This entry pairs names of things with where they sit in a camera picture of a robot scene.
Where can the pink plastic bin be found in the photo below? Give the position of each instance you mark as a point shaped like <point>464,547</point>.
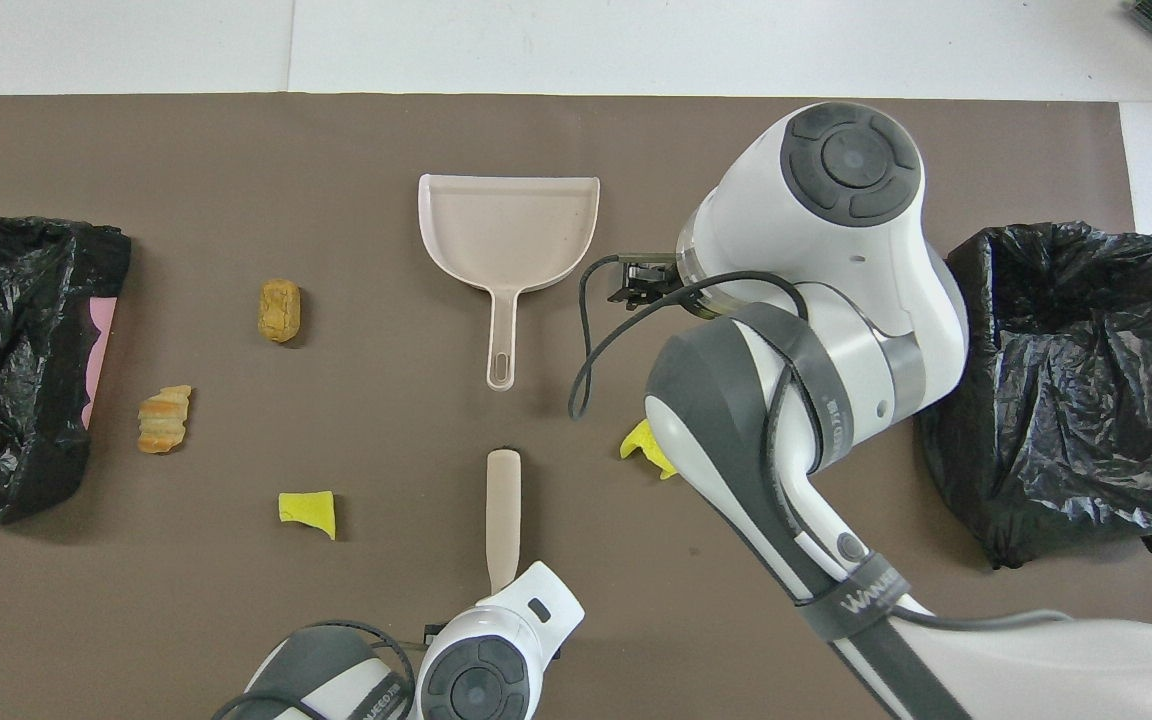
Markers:
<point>101,340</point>

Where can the brown table mat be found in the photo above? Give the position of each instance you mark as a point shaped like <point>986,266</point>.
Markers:
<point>236,150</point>

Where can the brown bread roll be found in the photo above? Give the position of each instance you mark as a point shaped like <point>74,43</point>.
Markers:
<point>279,311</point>

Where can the beige hand brush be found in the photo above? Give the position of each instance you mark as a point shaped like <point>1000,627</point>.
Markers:
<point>503,510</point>

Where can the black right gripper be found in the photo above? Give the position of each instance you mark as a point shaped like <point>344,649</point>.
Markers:
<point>654,278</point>

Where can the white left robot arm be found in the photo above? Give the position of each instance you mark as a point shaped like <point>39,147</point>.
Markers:
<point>496,640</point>

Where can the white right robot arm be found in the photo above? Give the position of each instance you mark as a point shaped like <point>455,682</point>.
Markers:
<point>836,250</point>

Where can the beige plastic dustpan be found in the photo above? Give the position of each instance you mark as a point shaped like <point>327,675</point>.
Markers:
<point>506,230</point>

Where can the golden mini croissant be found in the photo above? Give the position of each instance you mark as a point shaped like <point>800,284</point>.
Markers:
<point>165,419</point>

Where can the yellow sponge piece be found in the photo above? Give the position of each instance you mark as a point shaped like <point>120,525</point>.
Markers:
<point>308,512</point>
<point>641,443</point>

